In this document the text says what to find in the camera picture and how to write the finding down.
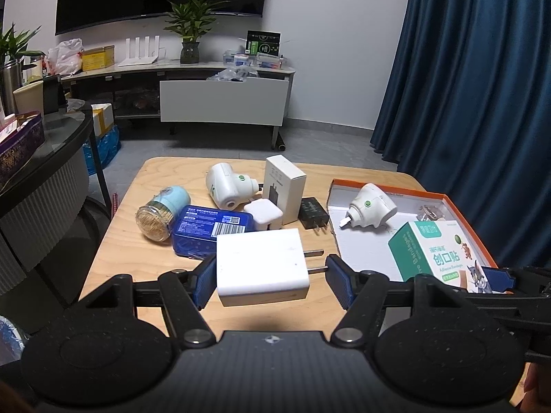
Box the crumpled clear plastic bag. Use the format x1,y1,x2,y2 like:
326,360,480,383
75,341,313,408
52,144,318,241
206,67,260,83

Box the green and white bandage box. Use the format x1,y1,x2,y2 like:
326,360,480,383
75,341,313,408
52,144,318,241
387,220,497,294

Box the white plug-in mosquito repeller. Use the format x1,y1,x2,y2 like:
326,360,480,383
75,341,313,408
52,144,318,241
339,183,398,230
205,162,264,210

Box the leafy green plant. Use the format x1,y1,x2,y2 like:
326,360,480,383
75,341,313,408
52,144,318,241
0,23,46,70

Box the white and yellow cardboard box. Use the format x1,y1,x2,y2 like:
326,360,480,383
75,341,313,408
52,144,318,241
90,103,115,139

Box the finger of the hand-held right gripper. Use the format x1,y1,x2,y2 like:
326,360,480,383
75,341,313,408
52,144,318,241
466,293,551,328
482,265,551,295

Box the small clear plastic bottle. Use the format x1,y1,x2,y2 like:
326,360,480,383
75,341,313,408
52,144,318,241
416,204,445,225

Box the white television cabinet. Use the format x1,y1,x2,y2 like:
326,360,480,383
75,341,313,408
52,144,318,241
60,57,298,139

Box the blue plastic bag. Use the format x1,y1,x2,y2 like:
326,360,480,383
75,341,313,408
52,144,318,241
81,124,124,177

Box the black and green box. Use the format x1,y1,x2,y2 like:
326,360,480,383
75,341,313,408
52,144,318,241
245,30,282,57

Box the purple patterned box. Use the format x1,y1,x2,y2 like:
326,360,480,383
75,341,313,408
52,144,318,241
0,111,46,187

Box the person's right hand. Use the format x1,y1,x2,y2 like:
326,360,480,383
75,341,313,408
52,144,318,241
522,362,551,413

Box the beige paper cup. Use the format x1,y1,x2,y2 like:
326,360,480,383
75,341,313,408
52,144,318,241
12,80,44,115

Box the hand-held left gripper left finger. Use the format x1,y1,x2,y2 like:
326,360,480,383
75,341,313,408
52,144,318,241
84,254,218,350

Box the large white charger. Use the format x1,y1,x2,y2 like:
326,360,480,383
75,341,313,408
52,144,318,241
216,228,325,308

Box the small white charger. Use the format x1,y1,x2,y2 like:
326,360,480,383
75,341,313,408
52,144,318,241
243,199,285,232

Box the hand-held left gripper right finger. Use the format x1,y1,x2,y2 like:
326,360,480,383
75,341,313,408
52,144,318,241
325,254,468,350

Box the blue floss box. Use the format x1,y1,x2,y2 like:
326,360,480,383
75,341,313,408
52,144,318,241
171,204,254,261

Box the white and red plastic bag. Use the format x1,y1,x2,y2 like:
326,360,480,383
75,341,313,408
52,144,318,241
46,38,84,76

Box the white charger carton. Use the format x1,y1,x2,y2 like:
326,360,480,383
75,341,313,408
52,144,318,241
263,154,308,227

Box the white router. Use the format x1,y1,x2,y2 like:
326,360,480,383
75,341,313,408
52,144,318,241
118,35,167,68

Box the toothpick jar with blue lid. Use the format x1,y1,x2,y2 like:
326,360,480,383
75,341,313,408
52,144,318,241
135,186,191,242

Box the orange-edged cardboard tray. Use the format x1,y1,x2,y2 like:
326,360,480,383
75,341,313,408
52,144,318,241
326,178,501,285

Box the clear plastic boxes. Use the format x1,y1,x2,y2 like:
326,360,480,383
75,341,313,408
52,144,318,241
222,49,288,70

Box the blue curtain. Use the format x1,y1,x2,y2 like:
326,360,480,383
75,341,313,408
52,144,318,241
369,0,551,268

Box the black charger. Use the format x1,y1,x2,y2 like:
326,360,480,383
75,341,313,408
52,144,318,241
298,197,330,237

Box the potted green plant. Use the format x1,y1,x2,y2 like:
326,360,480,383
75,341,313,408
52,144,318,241
163,0,231,65

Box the dark curved desk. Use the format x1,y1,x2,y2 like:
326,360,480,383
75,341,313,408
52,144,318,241
0,102,113,307

